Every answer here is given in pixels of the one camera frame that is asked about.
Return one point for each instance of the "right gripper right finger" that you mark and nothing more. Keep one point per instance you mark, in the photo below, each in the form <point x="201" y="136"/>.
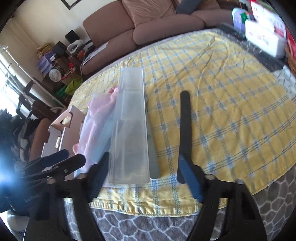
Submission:
<point x="193" y="176"/>

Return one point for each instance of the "pink towel headband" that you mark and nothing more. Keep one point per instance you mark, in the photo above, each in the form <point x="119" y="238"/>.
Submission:
<point x="95" y="136"/>

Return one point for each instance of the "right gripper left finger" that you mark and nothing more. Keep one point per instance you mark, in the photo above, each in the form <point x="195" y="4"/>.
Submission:
<point x="97" y="175"/>

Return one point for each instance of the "grey nail file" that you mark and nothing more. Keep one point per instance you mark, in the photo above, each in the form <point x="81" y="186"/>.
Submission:
<point x="154" y="170"/>

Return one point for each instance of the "white cardboard box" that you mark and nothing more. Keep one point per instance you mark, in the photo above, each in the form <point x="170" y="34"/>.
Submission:
<point x="64" y="132"/>

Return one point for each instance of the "paper sheet on sofa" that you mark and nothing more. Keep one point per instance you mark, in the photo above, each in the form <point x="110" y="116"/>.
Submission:
<point x="95" y="52"/>

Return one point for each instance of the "purple white bottle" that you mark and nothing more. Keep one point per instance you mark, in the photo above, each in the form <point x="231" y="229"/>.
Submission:
<point x="239" y="18"/>

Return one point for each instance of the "yellow plaid tablecloth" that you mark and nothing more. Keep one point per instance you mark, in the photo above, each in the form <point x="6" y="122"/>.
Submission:
<point x="243" y="122"/>

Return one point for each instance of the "clear plastic storage case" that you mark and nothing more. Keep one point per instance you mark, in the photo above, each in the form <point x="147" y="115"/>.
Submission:
<point x="129" y="162"/>

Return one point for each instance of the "black nail file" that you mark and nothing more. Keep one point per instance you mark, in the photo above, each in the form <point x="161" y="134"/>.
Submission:
<point x="185" y="126"/>

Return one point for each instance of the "grey blue cushion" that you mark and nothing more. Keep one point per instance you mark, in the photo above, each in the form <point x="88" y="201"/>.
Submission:
<point x="188" y="6"/>

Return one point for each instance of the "brown sofa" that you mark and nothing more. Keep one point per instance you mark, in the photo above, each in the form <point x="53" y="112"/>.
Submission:
<point x="129" y="25"/>

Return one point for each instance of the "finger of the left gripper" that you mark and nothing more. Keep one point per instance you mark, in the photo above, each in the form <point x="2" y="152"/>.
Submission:
<point x="49" y="161"/>
<point x="66" y="167"/>

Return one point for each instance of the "white nail lamp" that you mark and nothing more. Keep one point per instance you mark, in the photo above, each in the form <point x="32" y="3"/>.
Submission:
<point x="268" y="41"/>

